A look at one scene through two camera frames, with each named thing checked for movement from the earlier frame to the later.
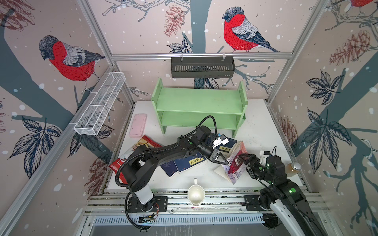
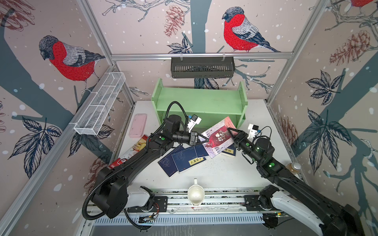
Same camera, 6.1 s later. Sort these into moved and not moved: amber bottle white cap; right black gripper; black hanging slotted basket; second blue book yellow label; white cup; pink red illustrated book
Moved: pink red illustrated book; right black gripper
Not moved: black hanging slotted basket; second blue book yellow label; amber bottle white cap; white cup
